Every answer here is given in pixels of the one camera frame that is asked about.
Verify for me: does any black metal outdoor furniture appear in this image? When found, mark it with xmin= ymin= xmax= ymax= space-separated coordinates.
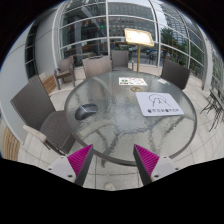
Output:
xmin=199 ymin=87 xmax=224 ymax=133

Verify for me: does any grey wicker chair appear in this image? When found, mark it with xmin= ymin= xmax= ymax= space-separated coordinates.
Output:
xmin=9 ymin=74 xmax=77 ymax=156
xmin=81 ymin=54 xmax=114 ymax=80
xmin=110 ymin=49 xmax=135 ymax=72
xmin=53 ymin=55 xmax=77 ymax=91

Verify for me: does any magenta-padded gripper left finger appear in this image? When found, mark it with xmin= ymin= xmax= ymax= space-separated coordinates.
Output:
xmin=46 ymin=143 xmax=95 ymax=187

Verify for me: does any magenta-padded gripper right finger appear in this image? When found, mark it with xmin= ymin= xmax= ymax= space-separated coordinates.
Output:
xmin=132 ymin=143 xmax=181 ymax=187

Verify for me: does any white mouse pad, black print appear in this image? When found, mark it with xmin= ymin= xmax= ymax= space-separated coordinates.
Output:
xmin=134 ymin=91 xmax=185 ymax=118

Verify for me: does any dark grey computer mouse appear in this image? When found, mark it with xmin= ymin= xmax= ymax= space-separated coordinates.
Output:
xmin=74 ymin=103 xmax=99 ymax=121

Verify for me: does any picture menu card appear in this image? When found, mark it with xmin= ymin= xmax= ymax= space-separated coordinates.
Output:
xmin=118 ymin=76 xmax=148 ymax=87

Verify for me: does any gold menu stand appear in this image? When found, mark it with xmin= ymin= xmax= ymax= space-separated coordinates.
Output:
xmin=123 ymin=27 xmax=156 ymax=73

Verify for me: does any dark wicker chair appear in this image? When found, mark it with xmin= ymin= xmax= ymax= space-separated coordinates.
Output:
xmin=159 ymin=58 xmax=192 ymax=91

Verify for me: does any wooden slat bench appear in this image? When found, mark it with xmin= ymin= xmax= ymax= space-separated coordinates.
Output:
xmin=39 ymin=72 xmax=59 ymax=96
xmin=0 ymin=122 xmax=22 ymax=163

